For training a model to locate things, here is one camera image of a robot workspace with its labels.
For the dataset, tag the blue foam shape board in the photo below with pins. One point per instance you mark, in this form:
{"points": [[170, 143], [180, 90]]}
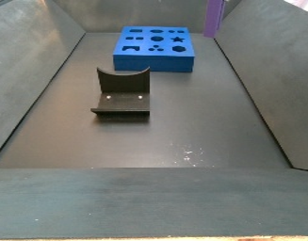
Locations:
{"points": [[158, 47]]}

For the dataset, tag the black curved holder stand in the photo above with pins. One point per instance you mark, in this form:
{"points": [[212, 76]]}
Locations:
{"points": [[124, 93]]}

